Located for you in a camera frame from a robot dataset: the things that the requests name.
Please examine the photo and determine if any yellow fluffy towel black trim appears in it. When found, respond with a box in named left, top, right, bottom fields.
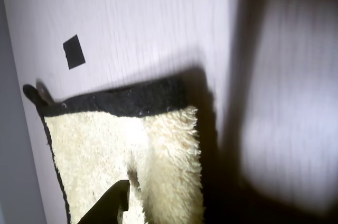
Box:
left=22, top=71, right=207, bottom=224

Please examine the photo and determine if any black tape piece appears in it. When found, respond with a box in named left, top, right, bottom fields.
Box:
left=62, top=34, right=86, bottom=71

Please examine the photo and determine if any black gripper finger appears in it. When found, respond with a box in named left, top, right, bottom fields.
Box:
left=78, top=179, right=130, bottom=224

